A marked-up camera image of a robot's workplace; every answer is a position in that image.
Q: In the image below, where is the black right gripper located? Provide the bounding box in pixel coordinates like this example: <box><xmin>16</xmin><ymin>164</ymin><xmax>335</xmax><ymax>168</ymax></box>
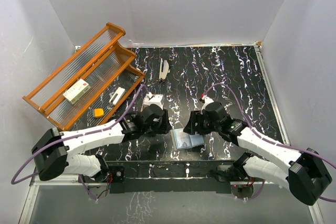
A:
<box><xmin>184</xmin><ymin>110</ymin><xmax>221</xmax><ymax>135</ymax></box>

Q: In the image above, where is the white printed card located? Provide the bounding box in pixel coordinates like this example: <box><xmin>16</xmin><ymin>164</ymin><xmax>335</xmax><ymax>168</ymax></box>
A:
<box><xmin>173</xmin><ymin>129</ymin><xmax>191</xmax><ymax>150</ymax></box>

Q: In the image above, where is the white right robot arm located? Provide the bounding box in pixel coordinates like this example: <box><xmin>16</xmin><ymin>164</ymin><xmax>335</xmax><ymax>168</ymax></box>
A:
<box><xmin>183</xmin><ymin>101</ymin><xmax>332</xmax><ymax>206</ymax></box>

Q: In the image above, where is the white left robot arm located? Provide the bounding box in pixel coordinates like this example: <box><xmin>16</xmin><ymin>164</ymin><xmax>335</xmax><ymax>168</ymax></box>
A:
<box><xmin>32</xmin><ymin>104</ymin><xmax>172</xmax><ymax>182</ymax></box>

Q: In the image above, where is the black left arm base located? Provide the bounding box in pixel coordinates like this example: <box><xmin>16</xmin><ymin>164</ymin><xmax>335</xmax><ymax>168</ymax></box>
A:
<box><xmin>78</xmin><ymin>166</ymin><xmax>125</xmax><ymax>203</ymax></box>

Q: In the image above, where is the black right arm base motor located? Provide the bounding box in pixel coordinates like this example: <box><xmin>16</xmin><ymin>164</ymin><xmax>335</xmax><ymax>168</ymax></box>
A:
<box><xmin>207</xmin><ymin>164</ymin><xmax>255</xmax><ymax>186</ymax></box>

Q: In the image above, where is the beige oval plastic tray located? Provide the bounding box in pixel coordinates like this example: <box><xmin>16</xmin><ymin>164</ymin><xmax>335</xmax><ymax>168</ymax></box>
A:
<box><xmin>142</xmin><ymin>92</ymin><xmax>157</xmax><ymax>109</ymax></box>

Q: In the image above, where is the white stapler near rack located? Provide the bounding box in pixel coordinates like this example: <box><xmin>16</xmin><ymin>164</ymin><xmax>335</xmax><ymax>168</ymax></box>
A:
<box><xmin>109</xmin><ymin>87</ymin><xmax>125</xmax><ymax>106</ymax></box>

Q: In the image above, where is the white stapler on table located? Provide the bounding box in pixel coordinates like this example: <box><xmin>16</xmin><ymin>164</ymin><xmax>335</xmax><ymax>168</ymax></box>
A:
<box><xmin>159</xmin><ymin>59</ymin><xmax>170</xmax><ymax>82</ymax></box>

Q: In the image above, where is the orange yellow small object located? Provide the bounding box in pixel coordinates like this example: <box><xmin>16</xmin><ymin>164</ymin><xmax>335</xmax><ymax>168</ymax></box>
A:
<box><xmin>93</xmin><ymin>108</ymin><xmax>104</xmax><ymax>118</ymax></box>

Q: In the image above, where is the orange wooden rack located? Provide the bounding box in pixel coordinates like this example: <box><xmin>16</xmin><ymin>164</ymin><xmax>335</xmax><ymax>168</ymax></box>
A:
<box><xmin>23</xmin><ymin>23</ymin><xmax>145</xmax><ymax>131</ymax></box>

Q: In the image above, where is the white box on rack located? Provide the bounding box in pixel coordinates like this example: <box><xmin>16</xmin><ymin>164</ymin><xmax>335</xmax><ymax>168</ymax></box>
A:
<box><xmin>63</xmin><ymin>79</ymin><xmax>91</xmax><ymax>104</ymax></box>

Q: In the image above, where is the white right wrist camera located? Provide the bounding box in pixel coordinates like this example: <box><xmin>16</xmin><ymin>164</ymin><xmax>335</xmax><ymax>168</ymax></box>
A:
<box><xmin>200</xmin><ymin>94</ymin><xmax>214</xmax><ymax>110</ymax></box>

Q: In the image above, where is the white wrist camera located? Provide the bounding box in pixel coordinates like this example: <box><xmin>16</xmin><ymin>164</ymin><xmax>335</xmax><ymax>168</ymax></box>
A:
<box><xmin>152</xmin><ymin>94</ymin><xmax>164</xmax><ymax>109</ymax></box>
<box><xmin>200</xmin><ymin>94</ymin><xmax>214</xmax><ymax>110</ymax></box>

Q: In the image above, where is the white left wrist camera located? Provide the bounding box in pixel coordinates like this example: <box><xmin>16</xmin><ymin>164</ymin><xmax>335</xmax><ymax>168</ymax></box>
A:
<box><xmin>152</xmin><ymin>94</ymin><xmax>164</xmax><ymax>109</ymax></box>

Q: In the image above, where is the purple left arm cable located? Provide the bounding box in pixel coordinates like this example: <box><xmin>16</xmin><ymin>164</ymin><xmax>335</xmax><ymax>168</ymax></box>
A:
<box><xmin>10</xmin><ymin>84</ymin><xmax>148</xmax><ymax>200</ymax></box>

